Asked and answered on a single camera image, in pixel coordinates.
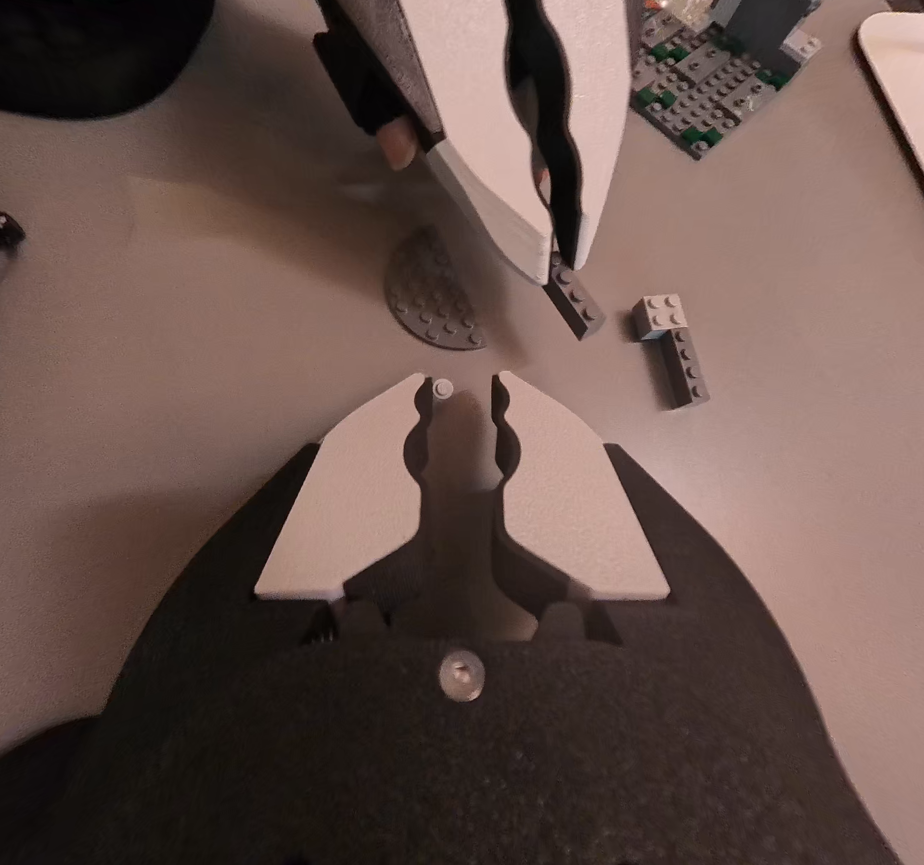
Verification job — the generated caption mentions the grey brick model on baseplate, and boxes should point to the grey brick model on baseplate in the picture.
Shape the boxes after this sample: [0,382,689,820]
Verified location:
[629,0,865,162]

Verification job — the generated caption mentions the dark grey long brick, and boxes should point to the dark grey long brick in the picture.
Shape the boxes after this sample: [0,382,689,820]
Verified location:
[543,253,606,341]
[657,327,711,410]

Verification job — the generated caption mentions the light grey square brick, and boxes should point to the light grey square brick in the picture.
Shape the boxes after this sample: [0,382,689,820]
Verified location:
[633,293,689,343]

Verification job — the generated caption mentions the grey quarter-round plate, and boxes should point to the grey quarter-round plate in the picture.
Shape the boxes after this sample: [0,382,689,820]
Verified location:
[386,225,489,352]

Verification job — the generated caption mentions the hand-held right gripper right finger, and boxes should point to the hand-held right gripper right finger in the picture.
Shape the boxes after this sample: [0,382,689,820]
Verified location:
[492,372,671,602]

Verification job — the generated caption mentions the black office chair seat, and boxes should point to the black office chair seat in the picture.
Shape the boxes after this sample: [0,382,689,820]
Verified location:
[0,0,218,120]

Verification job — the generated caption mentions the white book stand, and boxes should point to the white book stand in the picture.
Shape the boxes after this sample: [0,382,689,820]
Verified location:
[857,11,924,175]

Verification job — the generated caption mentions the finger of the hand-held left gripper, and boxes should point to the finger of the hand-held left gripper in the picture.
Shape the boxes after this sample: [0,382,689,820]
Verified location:
[379,0,558,286]
[518,0,630,270]

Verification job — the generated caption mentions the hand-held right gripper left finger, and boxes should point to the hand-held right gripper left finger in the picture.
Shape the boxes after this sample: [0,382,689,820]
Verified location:
[254,373,428,602]

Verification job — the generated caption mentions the grey desk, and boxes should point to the grey desk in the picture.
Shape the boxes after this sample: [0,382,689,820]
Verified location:
[0,0,924,865]

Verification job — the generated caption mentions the person's left hand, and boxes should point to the person's left hand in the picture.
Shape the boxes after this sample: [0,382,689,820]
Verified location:
[314,29,421,172]

